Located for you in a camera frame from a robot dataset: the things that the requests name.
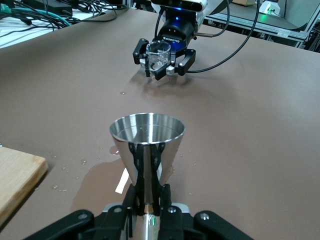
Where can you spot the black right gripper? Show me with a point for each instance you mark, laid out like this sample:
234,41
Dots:
175,32

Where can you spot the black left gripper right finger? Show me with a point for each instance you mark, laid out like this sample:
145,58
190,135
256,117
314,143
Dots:
200,225

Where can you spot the brown table cover sheet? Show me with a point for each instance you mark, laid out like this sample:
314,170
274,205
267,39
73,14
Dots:
250,112

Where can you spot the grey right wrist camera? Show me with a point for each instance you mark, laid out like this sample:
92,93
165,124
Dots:
175,3

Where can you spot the steel double jigger cup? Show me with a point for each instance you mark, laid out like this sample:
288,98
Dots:
147,155

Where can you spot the aluminium frame table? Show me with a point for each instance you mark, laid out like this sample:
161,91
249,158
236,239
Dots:
287,32

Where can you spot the black power adapter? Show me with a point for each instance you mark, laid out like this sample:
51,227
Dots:
57,6

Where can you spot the clear glass beaker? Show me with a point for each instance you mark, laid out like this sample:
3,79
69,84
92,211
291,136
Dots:
158,56

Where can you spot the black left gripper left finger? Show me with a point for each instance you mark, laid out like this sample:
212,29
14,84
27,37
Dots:
82,225

